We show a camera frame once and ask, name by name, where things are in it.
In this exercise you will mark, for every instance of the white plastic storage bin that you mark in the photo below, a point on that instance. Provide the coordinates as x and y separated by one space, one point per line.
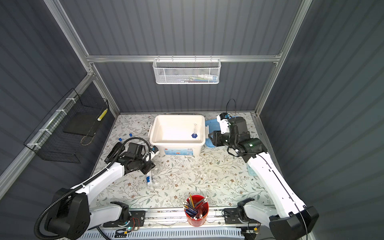
172 134

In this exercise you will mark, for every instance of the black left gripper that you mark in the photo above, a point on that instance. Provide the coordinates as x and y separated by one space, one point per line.
149 165

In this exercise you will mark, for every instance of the teal calculator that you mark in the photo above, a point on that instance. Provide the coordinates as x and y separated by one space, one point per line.
251 172

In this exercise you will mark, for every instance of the white blue small bottle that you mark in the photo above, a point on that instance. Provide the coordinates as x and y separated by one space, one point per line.
149 180

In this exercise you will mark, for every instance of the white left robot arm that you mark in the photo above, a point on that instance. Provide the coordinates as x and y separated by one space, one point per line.
70 215

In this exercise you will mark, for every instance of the blue bottle cap piece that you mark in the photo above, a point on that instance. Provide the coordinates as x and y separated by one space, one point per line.
194 134

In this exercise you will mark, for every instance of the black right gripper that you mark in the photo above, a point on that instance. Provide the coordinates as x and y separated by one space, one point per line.
216 138

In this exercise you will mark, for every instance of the yellow item in basket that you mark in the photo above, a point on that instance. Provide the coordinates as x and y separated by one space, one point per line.
101 116

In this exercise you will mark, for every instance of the red pencil cup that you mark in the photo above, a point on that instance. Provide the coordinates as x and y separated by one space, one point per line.
196 208

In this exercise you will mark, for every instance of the white wire wall basket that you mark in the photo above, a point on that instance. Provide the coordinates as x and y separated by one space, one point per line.
187 72

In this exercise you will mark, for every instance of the black wire side basket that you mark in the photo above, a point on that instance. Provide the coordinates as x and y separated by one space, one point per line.
67 135

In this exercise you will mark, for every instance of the clear glass flask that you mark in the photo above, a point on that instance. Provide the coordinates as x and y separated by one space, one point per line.
157 171

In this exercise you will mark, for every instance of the black stapler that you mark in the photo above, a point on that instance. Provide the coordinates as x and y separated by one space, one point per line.
117 149

